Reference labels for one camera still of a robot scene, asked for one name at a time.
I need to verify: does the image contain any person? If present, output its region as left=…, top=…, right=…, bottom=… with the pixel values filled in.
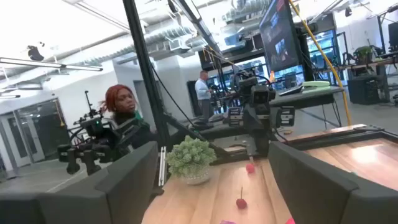
left=98, top=83, right=156, bottom=150
left=194, top=70, right=216, bottom=122

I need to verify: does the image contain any glass double door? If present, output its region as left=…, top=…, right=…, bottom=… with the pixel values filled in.
left=0, top=98, right=71, bottom=170

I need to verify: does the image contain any hanging linear lamp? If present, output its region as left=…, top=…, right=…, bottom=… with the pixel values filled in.
left=0, top=57, right=104, bottom=72

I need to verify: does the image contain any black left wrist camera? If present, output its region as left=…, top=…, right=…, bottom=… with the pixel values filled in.
left=251, top=84, right=277, bottom=105

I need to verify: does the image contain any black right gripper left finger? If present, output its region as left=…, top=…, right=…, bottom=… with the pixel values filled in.
left=0, top=141, right=159, bottom=224

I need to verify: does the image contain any red toy cherry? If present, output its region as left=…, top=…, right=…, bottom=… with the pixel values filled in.
left=245, top=155, right=256, bottom=174
left=235, top=186, right=248, bottom=210

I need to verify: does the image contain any green potted plant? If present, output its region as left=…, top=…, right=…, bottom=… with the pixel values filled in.
left=165, top=134, right=218, bottom=187

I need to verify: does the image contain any black office desk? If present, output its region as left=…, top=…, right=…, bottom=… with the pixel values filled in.
left=186, top=86, right=345, bottom=141

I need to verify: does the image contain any silver metal bracket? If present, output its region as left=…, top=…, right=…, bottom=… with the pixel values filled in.
left=158, top=146, right=167, bottom=187

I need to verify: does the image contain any black ceiling-hung device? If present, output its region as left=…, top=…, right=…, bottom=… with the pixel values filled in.
left=26, top=45, right=45, bottom=62

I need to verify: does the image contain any mint green stapler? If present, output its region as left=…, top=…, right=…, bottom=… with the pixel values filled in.
left=300, top=80, right=331, bottom=95

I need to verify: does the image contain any black computer monitor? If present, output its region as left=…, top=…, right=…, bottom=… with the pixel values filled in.
left=259, top=0, right=305, bottom=73

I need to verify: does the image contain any black cabinet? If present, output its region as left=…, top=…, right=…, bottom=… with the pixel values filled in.
left=347, top=75, right=381, bottom=106

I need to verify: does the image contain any thick yellow cable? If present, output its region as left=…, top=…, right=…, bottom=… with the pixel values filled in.
left=287, top=0, right=353, bottom=126

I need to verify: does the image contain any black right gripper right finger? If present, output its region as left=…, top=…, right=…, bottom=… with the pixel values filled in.
left=269, top=141, right=398, bottom=224

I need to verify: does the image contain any black aluminium table frame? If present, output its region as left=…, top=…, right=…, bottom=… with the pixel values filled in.
left=122, top=0, right=398, bottom=166

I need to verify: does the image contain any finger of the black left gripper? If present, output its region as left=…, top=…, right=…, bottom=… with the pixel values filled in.
left=276, top=106, right=295, bottom=128
left=228, top=107, right=244, bottom=128

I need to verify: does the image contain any green background plant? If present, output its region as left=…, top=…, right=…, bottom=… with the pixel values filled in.
left=353, top=45, right=374, bottom=65

